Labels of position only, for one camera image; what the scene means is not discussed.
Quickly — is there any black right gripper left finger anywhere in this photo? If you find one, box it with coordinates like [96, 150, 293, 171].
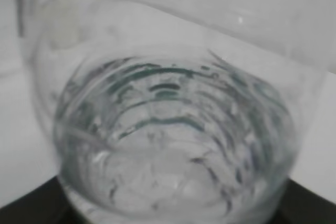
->
[1, 177, 86, 224]

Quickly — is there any clear plastic water bottle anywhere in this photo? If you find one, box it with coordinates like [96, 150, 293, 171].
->
[16, 0, 335, 223]

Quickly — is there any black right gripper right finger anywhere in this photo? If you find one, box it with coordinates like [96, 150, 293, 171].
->
[272, 180, 335, 224]

